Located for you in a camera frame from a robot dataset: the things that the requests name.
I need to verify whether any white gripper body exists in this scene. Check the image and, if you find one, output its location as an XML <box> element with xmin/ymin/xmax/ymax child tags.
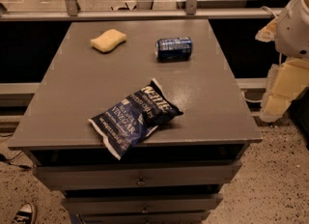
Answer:
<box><xmin>275</xmin><ymin>0</ymin><xmax>309</xmax><ymax>58</ymax></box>

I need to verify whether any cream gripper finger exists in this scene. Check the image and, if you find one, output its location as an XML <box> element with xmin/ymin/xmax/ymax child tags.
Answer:
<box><xmin>259</xmin><ymin>57</ymin><xmax>309</xmax><ymax>123</ymax></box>
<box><xmin>255</xmin><ymin>17</ymin><xmax>278</xmax><ymax>42</ymax></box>

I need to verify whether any blue pepsi can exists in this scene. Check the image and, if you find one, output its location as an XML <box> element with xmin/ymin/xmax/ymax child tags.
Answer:
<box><xmin>154</xmin><ymin>37</ymin><xmax>193</xmax><ymax>62</ymax></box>

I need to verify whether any grey drawer cabinet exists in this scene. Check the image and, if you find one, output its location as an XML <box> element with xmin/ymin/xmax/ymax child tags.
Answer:
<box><xmin>9</xmin><ymin>20</ymin><xmax>262</xmax><ymax>224</ymax></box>

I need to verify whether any yellow sponge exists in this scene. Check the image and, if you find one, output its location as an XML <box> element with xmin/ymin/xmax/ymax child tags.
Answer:
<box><xmin>91</xmin><ymin>29</ymin><xmax>126</xmax><ymax>53</ymax></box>

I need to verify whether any blue kettle chips bag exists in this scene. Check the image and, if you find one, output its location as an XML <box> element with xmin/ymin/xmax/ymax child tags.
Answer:
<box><xmin>89</xmin><ymin>79</ymin><xmax>183</xmax><ymax>159</ymax></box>

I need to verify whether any black white sneaker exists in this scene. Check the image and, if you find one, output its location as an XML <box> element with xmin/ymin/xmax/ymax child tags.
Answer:
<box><xmin>11</xmin><ymin>203</ymin><xmax>36</xmax><ymax>224</ymax></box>

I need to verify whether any black floor cable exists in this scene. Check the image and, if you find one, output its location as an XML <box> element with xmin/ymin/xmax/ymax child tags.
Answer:
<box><xmin>0</xmin><ymin>132</ymin><xmax>33</xmax><ymax>171</ymax></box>

